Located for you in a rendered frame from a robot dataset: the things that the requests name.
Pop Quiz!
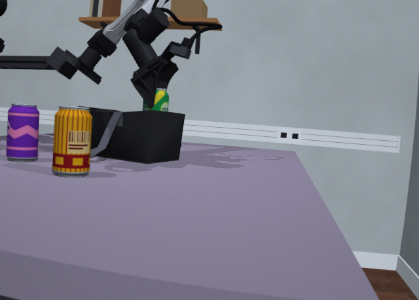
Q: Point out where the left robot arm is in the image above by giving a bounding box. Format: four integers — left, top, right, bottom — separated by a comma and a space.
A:
65, 0, 192, 80

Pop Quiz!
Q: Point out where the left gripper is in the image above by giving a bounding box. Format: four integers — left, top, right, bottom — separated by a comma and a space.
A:
130, 43, 179, 108

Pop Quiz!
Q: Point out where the yellow and red drink can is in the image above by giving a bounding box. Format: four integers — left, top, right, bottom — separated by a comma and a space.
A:
52, 106, 92, 178

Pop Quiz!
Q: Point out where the green and yellow drink can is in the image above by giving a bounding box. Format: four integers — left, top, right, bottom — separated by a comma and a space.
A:
143, 88, 169, 111

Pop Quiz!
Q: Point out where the purple drink can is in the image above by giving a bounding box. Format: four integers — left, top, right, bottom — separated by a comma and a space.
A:
7, 103, 39, 162

